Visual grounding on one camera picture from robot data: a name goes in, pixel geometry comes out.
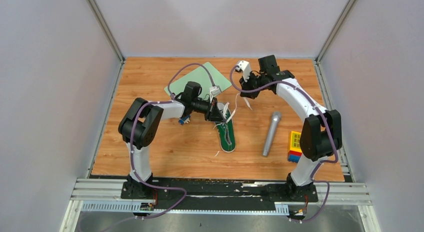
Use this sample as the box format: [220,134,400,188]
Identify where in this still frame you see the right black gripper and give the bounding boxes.
[238,71,266,101]

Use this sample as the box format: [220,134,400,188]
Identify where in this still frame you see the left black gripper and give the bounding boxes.
[191,97,226,124]

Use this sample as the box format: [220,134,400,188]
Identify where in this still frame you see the white shoelace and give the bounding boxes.
[211,93,253,158]

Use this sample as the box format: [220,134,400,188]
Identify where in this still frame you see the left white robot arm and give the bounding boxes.
[118,81,230,199]

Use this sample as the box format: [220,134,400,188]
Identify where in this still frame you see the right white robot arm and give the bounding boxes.
[234,55,342,201]

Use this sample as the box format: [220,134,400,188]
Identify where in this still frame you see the blue red toy car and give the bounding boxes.
[178,115,191,125]

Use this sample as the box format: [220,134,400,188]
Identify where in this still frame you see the silver microphone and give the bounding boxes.
[262,111,282,157]

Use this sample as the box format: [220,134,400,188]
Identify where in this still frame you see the light green cutting mat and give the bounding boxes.
[170,62,232,99]

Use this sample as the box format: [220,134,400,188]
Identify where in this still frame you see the yellow red blue block stack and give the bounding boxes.
[287,131,303,163]

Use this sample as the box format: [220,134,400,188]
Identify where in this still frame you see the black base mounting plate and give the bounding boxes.
[120,176,318,211]

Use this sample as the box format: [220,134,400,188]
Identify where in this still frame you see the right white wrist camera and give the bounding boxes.
[235,60,252,82]

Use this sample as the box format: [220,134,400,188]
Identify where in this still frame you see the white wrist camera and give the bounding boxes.
[209,85,222,99]
[235,60,252,82]

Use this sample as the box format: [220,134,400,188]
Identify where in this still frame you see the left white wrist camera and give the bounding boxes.
[209,85,222,99]

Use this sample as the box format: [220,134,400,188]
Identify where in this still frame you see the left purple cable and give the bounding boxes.
[129,62,216,220]

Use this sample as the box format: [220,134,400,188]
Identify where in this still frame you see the purple cable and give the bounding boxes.
[229,65,339,224]
[129,62,216,220]

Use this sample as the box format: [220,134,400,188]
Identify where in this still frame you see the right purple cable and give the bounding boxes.
[229,65,339,224]

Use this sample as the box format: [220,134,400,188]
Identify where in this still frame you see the aluminium frame rail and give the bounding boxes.
[71,179,372,215]

